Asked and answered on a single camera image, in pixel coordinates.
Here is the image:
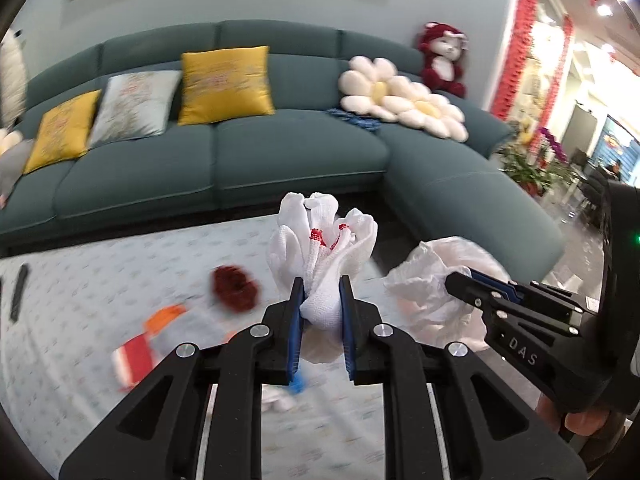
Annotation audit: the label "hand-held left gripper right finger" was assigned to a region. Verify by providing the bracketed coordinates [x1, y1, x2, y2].
[339, 275, 588, 480]

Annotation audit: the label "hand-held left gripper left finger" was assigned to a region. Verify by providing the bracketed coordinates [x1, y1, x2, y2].
[59, 276, 307, 480]

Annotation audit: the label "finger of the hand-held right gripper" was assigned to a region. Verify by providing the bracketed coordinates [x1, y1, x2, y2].
[469, 268, 597, 319]
[445, 272, 582, 338]

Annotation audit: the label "trash bin with white liner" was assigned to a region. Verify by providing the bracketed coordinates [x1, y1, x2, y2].
[382, 236, 512, 352]

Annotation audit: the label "white cloth with red marks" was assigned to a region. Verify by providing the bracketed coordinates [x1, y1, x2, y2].
[267, 191, 378, 366]

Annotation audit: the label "dark red wrapper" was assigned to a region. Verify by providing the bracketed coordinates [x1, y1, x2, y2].
[210, 265, 261, 314]

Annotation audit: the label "orange snack packet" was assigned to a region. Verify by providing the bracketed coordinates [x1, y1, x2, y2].
[110, 304, 237, 392]

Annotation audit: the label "person's right hand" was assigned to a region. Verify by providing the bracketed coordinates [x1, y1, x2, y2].
[536, 390, 626, 443]

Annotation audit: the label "green potted plant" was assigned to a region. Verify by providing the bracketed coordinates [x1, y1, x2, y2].
[497, 132, 576, 197]

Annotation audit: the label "black chairs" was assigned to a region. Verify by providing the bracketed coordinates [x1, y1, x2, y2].
[582, 162, 610, 228]

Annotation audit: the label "purple orchid plant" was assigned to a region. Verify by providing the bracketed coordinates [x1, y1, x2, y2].
[539, 128, 570, 163]

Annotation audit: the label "dark standing panel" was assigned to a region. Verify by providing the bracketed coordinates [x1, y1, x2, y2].
[567, 102, 599, 167]

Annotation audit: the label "teal sectional sofa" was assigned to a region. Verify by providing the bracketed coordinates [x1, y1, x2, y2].
[0, 20, 566, 281]

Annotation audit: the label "pale floral tablecloth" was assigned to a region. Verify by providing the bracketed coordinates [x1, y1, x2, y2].
[0, 212, 396, 480]

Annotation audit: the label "blue patterned fabric item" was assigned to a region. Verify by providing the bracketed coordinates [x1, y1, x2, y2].
[327, 107, 383, 132]

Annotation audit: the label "red and white plush toy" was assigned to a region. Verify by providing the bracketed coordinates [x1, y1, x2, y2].
[416, 21, 471, 99]

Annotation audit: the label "wide red paper garland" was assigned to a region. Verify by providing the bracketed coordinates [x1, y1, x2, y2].
[490, 0, 539, 121]

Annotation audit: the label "large yellow embroidered cushion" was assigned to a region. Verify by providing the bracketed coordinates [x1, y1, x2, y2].
[177, 46, 277, 126]

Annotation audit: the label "narrow red paper garland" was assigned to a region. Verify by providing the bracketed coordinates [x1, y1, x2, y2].
[562, 14, 576, 63]

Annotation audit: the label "pale embroidered cushion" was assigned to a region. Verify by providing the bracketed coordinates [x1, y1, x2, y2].
[89, 70, 182, 149]

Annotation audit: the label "black remote control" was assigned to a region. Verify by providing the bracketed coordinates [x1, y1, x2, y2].
[10, 265, 30, 322]

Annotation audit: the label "small yellow embroidered cushion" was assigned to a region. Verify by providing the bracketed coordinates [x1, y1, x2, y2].
[22, 89, 102, 175]

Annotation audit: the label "grey plush toy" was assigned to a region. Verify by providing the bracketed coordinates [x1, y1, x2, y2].
[0, 139, 35, 207]

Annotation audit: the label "white fluffy object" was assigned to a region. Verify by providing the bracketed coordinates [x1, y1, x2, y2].
[0, 32, 27, 127]

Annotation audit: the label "blue wall poster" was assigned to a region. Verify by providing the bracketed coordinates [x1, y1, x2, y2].
[600, 115, 640, 162]

